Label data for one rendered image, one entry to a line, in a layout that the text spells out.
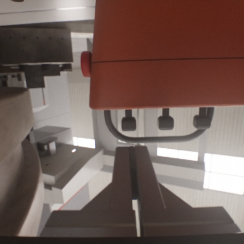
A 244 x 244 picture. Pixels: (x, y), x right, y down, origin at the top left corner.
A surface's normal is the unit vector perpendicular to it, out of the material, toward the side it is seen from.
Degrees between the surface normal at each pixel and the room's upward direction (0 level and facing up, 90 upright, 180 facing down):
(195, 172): 90
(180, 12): 97
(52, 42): 90
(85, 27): 72
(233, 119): 90
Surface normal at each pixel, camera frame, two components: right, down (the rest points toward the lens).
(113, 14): -0.02, 0.14
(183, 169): -0.39, 0.25
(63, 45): 0.37, 0.22
